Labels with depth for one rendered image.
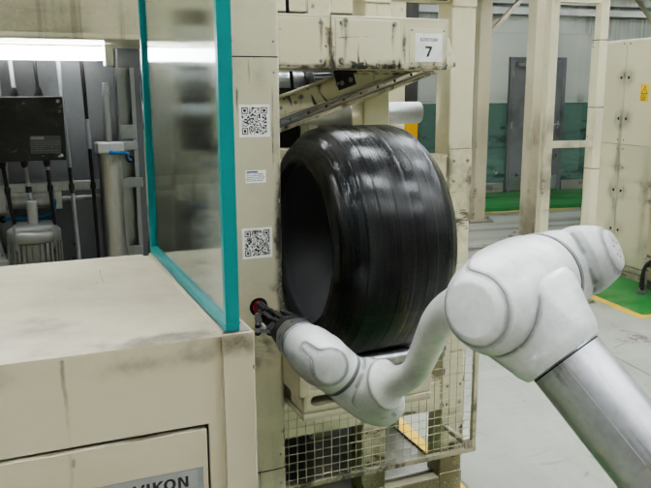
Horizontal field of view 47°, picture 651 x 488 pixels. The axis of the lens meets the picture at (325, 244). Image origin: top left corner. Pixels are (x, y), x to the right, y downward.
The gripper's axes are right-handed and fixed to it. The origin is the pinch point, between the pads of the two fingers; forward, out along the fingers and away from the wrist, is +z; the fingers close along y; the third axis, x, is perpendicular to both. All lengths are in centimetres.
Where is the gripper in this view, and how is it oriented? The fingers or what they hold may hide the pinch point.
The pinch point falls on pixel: (263, 311)
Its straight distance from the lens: 180.8
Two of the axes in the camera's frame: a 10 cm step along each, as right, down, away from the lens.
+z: -3.9, -1.8, 9.0
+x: 0.0, 9.8, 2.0
